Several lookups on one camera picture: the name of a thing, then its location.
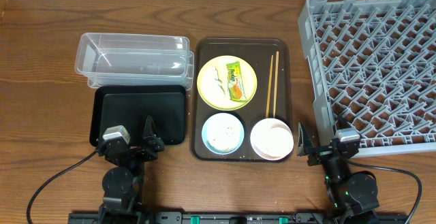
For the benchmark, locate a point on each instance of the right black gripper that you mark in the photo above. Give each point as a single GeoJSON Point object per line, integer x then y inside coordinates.
{"type": "Point", "coordinates": [322, 151]}

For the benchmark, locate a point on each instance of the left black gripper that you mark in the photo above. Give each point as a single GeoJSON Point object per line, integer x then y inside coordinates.
{"type": "Point", "coordinates": [135, 150]}

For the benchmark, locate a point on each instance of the white pink bowl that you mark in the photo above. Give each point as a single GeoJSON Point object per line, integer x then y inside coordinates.
{"type": "Point", "coordinates": [272, 139]}

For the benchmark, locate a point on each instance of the light blue bowl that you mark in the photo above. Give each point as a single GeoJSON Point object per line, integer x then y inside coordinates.
{"type": "Point", "coordinates": [223, 133]}

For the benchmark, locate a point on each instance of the white tissue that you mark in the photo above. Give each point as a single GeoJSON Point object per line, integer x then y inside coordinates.
{"type": "Point", "coordinates": [213, 76]}

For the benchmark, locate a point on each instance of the green snack wrapper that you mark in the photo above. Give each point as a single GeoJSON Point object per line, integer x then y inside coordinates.
{"type": "Point", "coordinates": [235, 82]}

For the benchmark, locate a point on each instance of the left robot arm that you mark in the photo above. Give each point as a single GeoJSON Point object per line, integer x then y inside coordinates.
{"type": "Point", "coordinates": [122, 185]}

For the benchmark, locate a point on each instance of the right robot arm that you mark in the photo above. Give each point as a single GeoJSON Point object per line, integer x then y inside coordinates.
{"type": "Point", "coordinates": [351, 193]}

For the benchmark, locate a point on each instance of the black waste tray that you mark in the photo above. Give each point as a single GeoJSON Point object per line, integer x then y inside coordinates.
{"type": "Point", "coordinates": [130, 106]}

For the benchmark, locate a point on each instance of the grey dishwasher rack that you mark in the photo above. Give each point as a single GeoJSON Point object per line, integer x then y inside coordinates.
{"type": "Point", "coordinates": [372, 62]}

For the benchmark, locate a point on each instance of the dark brown serving tray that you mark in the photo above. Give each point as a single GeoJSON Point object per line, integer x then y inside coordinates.
{"type": "Point", "coordinates": [257, 52]}

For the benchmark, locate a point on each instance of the clear plastic bin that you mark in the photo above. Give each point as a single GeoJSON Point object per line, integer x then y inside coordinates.
{"type": "Point", "coordinates": [135, 59]}

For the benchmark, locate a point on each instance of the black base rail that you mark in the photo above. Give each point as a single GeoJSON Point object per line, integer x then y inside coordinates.
{"type": "Point", "coordinates": [199, 218]}

